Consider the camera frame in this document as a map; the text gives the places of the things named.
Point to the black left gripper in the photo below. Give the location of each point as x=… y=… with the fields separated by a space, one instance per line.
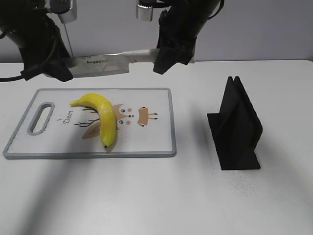
x=27 y=24

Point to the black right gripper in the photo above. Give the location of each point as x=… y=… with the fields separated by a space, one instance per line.
x=180 y=22

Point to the white-handled kitchen knife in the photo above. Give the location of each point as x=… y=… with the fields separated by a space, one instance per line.
x=108 y=64

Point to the yellow plastic banana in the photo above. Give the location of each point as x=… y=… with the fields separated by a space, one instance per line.
x=106 y=115

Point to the white grey-rimmed cutting board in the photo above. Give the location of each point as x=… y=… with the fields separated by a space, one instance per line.
x=51 y=128

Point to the black knife stand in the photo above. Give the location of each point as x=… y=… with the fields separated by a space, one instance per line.
x=236 y=129

